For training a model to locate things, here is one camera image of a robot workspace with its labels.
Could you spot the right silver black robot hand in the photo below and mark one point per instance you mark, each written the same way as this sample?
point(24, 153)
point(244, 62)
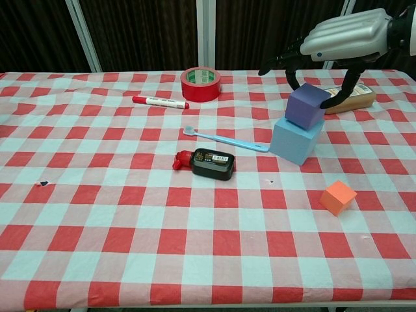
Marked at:
point(347, 35)

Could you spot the purple cube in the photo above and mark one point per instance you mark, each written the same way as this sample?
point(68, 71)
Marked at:
point(304, 109)

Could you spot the small orange cube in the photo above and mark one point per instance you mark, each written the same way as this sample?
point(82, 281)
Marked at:
point(336, 198)

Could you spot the tan rectangular block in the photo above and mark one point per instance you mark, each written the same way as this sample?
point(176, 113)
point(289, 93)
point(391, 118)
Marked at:
point(357, 99)

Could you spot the large light blue cube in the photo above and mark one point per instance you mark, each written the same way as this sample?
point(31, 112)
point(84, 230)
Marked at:
point(292, 144)

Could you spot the red tape roll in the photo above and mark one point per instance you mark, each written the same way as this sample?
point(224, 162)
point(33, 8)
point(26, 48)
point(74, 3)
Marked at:
point(200, 89)

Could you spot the light blue toothbrush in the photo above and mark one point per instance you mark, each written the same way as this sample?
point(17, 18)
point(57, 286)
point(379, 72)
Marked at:
point(227, 140)

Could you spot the black ink bottle red cap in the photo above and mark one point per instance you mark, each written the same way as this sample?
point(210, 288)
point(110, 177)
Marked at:
point(213, 165)

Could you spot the red white marker pen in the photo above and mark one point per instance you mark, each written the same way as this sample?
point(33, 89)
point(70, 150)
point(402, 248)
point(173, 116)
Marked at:
point(162, 102)

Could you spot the red white checkered tablecloth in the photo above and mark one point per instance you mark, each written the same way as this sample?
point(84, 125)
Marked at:
point(162, 227)

